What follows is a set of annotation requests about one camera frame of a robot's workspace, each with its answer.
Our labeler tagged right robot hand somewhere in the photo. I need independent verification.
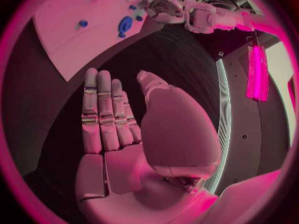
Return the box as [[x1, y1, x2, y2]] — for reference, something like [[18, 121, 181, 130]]
[[74, 67, 222, 224]]

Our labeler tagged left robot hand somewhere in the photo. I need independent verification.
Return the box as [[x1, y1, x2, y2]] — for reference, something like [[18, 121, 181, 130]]
[[140, 0, 186, 24]]

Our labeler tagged white task board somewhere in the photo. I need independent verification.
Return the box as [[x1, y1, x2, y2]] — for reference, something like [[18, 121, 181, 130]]
[[32, 0, 164, 82]]

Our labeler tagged blue gear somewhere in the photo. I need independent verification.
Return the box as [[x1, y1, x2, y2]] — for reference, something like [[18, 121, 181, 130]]
[[118, 15, 134, 39]]

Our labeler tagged glowing light bar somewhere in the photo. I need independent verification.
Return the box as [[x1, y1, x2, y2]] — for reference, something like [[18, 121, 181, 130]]
[[245, 44, 269, 103]]

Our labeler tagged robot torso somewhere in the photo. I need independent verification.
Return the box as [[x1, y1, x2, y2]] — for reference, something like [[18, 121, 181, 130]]
[[40, 24, 296, 196]]

